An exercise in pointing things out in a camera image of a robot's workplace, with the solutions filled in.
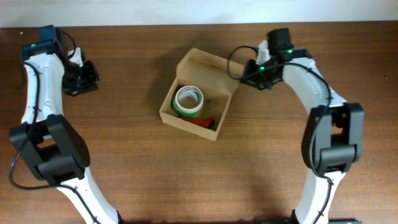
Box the brown cardboard box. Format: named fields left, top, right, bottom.
left=159, top=48, right=239, bottom=141

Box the orange utility knife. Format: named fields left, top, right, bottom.
left=180, top=117, right=216, bottom=129

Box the beige masking tape roll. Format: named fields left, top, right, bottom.
left=174, top=85, right=205, bottom=114

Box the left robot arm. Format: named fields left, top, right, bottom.
left=9, top=25, right=123, bottom=223

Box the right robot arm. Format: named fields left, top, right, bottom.
left=239, top=28, right=364, bottom=224

